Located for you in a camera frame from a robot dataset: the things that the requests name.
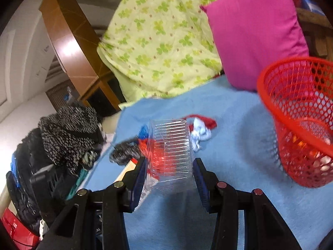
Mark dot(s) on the red bag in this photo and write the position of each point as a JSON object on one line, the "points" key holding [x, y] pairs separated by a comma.
{"points": [[21, 236]]}

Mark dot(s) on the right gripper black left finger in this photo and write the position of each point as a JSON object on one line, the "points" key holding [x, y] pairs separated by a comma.
{"points": [[95, 220]]}

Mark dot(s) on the blue plastic wrapper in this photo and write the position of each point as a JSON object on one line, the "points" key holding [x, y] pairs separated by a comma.
{"points": [[144, 132]]}

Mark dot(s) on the black white dotted garment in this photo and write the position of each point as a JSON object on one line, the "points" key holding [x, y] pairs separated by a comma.
{"points": [[69, 134]]}

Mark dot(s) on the red foil wrapper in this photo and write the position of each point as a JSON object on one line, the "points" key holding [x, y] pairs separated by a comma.
{"points": [[145, 146]]}

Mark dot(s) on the black jacket pile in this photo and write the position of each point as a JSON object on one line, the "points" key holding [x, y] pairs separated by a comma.
{"points": [[37, 187]]}

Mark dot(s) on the clear ribbed plastic cup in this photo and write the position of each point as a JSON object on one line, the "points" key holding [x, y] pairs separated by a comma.
{"points": [[169, 157]]}

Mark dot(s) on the brown wooden cabinet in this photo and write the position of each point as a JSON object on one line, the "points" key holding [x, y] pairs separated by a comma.
{"points": [[75, 43]]}

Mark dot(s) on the blue face mask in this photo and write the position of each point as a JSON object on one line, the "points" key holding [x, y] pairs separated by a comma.
{"points": [[199, 133]]}

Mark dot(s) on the magenta pillow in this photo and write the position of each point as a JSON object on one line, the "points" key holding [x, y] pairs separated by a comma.
{"points": [[249, 35]]}

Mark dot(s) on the red mesh plastic basket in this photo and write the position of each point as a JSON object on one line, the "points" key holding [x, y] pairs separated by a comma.
{"points": [[298, 94]]}

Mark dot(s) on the green clover pattern quilt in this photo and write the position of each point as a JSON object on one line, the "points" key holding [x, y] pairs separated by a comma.
{"points": [[159, 48]]}

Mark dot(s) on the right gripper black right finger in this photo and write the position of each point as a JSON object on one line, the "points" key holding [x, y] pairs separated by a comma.
{"points": [[264, 227]]}

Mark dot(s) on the red ribbon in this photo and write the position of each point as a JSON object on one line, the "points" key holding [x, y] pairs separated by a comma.
{"points": [[208, 122]]}

